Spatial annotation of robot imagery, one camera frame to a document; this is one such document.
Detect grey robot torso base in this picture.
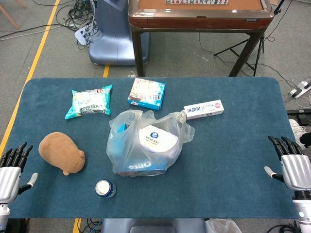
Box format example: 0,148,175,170
101,217,207,233

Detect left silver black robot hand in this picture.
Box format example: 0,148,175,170
0,142,38,203

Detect black floor cable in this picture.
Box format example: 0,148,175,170
0,23,64,40

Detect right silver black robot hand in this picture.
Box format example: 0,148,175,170
264,135,311,194

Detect brown plush toy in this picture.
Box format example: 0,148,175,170
38,132,86,176

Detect white grey power strip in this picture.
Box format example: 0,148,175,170
290,81,311,98

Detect white sneaker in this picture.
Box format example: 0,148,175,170
288,118,307,149

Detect blue Oreo cookie box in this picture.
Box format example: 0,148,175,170
116,159,168,177

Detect brown mahjong table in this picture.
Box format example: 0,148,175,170
128,0,273,78

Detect black cable bundle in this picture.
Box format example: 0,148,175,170
55,0,98,32

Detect white round lidded tub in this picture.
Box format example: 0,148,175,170
138,125,179,159

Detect white power strip with plugs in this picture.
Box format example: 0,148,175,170
74,23,94,46

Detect teal biscuit box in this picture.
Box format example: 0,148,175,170
127,78,166,111

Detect translucent white plastic bag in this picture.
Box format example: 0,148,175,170
106,109,195,178

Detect plain blue box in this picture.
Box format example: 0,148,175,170
116,122,133,136

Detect blue white drink can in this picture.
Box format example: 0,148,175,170
95,179,117,199

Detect teal snack packet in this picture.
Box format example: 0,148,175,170
65,84,113,120

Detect blue felt table cover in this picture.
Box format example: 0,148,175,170
4,77,298,219

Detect white toothpaste box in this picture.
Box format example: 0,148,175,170
183,99,225,121

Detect row of mahjong tiles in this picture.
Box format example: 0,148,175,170
166,0,229,5

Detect black tripod stand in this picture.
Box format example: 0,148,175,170
213,36,265,77

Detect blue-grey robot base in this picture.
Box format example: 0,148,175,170
88,0,150,66

